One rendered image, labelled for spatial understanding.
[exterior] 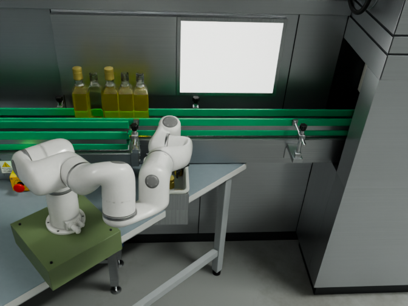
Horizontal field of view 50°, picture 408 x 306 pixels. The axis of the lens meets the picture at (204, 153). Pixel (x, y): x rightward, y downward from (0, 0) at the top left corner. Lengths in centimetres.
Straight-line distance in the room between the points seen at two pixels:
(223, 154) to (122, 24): 65
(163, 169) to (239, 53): 80
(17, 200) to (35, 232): 30
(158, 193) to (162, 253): 135
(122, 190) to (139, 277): 135
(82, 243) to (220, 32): 94
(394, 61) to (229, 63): 63
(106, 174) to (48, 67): 92
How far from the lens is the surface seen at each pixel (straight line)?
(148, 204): 119
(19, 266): 157
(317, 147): 193
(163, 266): 246
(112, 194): 111
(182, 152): 133
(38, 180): 121
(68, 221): 148
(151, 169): 116
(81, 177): 112
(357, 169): 184
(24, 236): 153
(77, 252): 144
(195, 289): 236
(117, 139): 171
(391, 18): 160
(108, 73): 171
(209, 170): 185
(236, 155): 187
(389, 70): 163
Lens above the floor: 191
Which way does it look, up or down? 37 degrees down
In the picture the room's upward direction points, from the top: 3 degrees clockwise
